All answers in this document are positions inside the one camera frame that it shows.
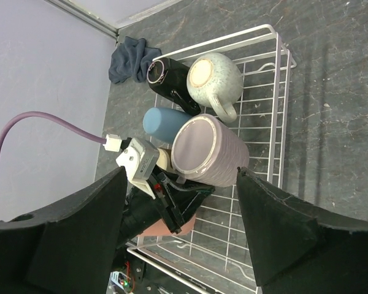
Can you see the lilac ceramic mug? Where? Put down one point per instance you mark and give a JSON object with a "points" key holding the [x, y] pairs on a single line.
{"points": [[206, 151]]}

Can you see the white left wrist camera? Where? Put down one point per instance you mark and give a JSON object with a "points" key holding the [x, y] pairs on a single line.
{"points": [[139, 159]]}

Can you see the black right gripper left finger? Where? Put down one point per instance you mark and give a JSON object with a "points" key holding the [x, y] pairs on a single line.
{"points": [[67, 246]]}

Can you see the blue plastic cup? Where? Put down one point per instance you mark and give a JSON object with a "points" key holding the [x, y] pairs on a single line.
{"points": [[164, 123]]}

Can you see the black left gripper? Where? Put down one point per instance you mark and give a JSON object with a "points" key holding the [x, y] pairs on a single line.
{"points": [[175, 204]]}

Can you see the white wire dish rack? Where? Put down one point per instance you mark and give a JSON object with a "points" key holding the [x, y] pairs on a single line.
{"points": [[214, 257]]}

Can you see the black mug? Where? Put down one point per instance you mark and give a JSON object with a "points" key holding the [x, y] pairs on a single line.
{"points": [[167, 77]]}

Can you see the dark blue cloth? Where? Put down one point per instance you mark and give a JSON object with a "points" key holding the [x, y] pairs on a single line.
{"points": [[131, 59]]}

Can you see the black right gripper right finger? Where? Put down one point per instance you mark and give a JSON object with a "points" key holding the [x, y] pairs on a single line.
{"points": [[297, 247]]}

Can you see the cream ceramic mug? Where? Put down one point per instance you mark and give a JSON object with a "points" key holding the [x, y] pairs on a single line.
{"points": [[214, 81]]}

